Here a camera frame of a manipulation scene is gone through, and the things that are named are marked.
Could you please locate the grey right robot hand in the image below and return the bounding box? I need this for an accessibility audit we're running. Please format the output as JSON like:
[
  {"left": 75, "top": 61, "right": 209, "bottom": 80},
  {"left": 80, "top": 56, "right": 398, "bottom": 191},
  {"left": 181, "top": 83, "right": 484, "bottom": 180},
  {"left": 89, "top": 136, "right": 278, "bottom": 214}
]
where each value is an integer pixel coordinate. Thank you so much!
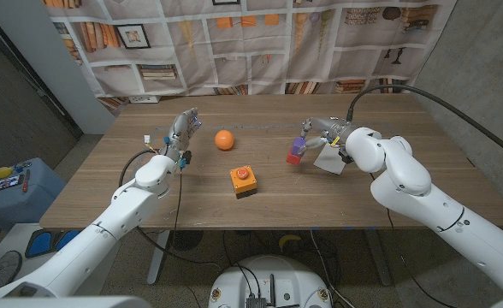
[{"left": 298, "top": 115, "right": 359, "bottom": 156}]

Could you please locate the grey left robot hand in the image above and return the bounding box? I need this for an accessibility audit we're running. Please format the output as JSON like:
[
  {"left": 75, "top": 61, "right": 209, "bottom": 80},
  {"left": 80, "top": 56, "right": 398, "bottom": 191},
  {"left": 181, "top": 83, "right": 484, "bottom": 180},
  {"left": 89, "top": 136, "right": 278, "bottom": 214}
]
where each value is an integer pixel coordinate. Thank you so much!
[{"left": 161, "top": 107, "right": 203, "bottom": 162}]

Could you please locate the purple magnetic block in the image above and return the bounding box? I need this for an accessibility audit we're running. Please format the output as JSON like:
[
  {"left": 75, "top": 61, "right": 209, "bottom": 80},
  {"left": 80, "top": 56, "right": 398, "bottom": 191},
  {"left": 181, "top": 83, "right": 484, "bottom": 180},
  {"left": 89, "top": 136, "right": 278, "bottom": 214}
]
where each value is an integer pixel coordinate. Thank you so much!
[{"left": 291, "top": 136, "right": 307, "bottom": 157}]

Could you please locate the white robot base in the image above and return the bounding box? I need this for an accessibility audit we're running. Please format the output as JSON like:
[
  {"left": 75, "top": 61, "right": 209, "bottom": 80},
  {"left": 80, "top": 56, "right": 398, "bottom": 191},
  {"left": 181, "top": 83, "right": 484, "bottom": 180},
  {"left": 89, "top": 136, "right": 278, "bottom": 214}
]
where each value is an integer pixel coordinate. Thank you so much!
[{"left": 207, "top": 255, "right": 334, "bottom": 308}]

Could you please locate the orange ball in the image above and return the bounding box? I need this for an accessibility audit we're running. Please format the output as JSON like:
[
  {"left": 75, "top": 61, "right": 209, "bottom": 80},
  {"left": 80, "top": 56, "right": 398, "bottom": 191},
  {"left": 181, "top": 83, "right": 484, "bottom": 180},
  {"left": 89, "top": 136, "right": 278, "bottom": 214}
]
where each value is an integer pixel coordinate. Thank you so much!
[{"left": 214, "top": 129, "right": 236, "bottom": 151}]

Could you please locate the white paper sheet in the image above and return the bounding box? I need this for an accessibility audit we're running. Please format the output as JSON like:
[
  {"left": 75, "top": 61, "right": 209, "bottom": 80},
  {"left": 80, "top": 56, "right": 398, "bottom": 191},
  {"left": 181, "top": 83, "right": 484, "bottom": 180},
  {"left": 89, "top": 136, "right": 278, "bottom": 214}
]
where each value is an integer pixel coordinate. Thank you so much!
[{"left": 313, "top": 143, "right": 346, "bottom": 175}]

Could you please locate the white power strip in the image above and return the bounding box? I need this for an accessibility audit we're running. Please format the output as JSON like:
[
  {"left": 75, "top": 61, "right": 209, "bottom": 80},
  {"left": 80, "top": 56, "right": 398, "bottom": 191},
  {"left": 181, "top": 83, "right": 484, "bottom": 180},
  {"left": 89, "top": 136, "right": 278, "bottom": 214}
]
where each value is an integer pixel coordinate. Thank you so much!
[{"left": 127, "top": 94, "right": 162, "bottom": 104}]

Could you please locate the orange emergency stop button box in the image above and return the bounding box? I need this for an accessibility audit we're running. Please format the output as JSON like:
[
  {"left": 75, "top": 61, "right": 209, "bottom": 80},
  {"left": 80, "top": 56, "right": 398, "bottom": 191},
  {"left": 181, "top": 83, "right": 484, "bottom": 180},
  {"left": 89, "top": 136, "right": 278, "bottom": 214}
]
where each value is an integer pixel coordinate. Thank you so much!
[{"left": 228, "top": 164, "right": 258, "bottom": 200}]

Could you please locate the printed bookshelf backdrop cloth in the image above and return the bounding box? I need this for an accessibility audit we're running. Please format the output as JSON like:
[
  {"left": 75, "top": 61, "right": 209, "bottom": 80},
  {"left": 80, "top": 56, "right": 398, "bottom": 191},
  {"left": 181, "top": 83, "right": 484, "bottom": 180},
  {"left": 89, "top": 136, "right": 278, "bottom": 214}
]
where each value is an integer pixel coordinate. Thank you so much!
[{"left": 41, "top": 0, "right": 458, "bottom": 112}]

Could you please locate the black round object under table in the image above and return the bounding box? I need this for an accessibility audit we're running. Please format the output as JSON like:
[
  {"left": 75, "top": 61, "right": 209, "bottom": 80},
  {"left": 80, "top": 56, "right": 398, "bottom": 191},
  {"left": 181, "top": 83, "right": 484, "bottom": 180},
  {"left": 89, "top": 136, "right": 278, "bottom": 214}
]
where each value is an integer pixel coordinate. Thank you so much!
[{"left": 169, "top": 229, "right": 204, "bottom": 252}]

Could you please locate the yellow object under table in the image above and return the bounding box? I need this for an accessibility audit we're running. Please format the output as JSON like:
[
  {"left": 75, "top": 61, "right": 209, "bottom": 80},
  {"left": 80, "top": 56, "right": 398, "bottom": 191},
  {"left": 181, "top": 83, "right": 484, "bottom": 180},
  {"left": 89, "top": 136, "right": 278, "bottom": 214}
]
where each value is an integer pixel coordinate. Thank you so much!
[{"left": 278, "top": 233, "right": 303, "bottom": 252}]

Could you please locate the grey table leg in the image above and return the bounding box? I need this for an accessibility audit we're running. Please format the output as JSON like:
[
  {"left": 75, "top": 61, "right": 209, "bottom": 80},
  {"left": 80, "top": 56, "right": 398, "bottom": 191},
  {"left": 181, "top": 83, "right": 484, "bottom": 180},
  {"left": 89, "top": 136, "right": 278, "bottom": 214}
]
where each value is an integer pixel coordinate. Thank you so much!
[
  {"left": 364, "top": 228, "right": 394, "bottom": 287},
  {"left": 146, "top": 229, "right": 171, "bottom": 287}
]

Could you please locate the blue foot pedal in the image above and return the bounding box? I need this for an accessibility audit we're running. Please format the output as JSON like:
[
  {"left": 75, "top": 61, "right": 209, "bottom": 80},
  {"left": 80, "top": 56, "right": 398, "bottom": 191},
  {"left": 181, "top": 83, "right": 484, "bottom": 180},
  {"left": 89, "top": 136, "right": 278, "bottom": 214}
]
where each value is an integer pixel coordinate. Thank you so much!
[
  {"left": 54, "top": 229, "right": 81, "bottom": 252},
  {"left": 25, "top": 230, "right": 54, "bottom": 259}
]

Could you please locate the blue-grey stool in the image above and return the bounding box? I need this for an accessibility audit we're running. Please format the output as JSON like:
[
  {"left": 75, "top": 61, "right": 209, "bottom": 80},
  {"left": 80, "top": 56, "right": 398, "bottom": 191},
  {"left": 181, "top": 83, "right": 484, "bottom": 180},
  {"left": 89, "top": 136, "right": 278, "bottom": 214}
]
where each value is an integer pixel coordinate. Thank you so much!
[{"left": 0, "top": 157, "right": 68, "bottom": 232}]

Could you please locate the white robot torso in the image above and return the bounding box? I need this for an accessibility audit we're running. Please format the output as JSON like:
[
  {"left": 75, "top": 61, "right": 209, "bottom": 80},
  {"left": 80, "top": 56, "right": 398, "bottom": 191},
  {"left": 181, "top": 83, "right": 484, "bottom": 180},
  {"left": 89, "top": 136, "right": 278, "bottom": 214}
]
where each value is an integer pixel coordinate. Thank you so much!
[{"left": 0, "top": 294, "right": 503, "bottom": 308}]

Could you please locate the grey shoe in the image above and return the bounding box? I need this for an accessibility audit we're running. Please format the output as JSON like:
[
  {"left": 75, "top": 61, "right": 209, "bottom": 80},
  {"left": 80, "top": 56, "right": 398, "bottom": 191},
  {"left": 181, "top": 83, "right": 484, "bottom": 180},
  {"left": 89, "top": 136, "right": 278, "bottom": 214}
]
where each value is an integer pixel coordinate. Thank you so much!
[{"left": 0, "top": 250, "right": 23, "bottom": 287}]

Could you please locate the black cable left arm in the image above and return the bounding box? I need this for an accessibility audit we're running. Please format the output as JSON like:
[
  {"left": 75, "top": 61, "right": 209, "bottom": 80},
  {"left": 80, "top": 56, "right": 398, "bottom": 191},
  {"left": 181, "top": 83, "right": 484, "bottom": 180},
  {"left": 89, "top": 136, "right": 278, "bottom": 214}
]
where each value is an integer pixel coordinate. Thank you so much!
[{"left": 118, "top": 148, "right": 161, "bottom": 188}]

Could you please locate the thick black cable right arm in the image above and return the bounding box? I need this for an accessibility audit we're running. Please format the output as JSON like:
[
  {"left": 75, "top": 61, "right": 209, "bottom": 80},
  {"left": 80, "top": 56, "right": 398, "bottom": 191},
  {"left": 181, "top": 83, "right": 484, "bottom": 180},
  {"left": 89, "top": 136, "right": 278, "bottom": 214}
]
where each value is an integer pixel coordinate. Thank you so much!
[{"left": 346, "top": 84, "right": 503, "bottom": 166}]

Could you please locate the thin black cable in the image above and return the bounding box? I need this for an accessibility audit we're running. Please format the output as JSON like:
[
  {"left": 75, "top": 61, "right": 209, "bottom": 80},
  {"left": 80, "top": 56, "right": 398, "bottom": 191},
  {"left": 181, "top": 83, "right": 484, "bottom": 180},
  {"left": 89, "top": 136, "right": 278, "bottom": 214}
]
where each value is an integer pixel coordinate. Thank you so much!
[{"left": 383, "top": 208, "right": 447, "bottom": 308}]

